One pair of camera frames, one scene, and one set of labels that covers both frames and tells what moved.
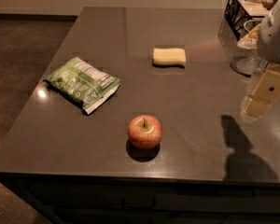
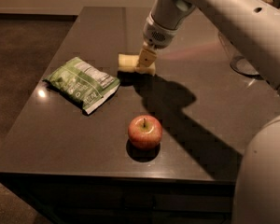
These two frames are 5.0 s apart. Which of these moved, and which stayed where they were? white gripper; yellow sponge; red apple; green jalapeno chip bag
Moved: white gripper; yellow sponge
Stayed: green jalapeno chip bag; red apple
